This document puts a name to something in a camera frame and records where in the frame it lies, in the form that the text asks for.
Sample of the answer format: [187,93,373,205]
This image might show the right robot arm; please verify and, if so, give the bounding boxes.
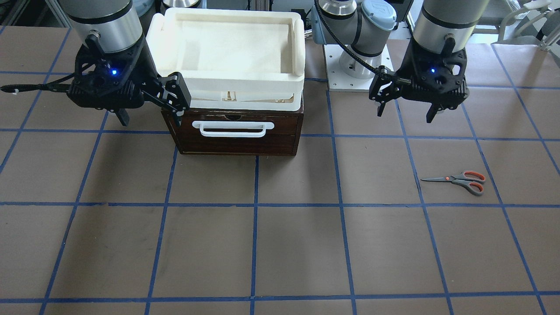
[60,0,191,126]

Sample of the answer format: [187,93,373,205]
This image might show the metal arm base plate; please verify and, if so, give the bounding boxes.
[323,45,374,92]

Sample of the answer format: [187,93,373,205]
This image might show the grey orange scissors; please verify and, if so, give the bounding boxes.
[421,170,486,196]

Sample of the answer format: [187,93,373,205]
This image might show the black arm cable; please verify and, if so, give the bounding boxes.
[313,0,385,77]
[0,72,77,95]

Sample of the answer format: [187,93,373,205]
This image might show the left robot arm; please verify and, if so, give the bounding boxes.
[311,0,488,123]

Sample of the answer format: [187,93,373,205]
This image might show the drawer with white handle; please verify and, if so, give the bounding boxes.
[186,116,298,138]

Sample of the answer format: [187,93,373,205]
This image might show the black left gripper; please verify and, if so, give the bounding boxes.
[369,37,469,123]

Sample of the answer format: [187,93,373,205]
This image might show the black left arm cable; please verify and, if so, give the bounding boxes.
[313,0,385,77]

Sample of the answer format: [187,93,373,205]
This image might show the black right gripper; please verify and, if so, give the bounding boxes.
[67,34,192,127]

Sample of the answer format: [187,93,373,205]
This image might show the dark wooden drawer box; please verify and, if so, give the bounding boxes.
[161,103,304,156]

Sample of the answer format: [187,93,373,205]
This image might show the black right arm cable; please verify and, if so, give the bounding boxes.
[0,72,77,95]

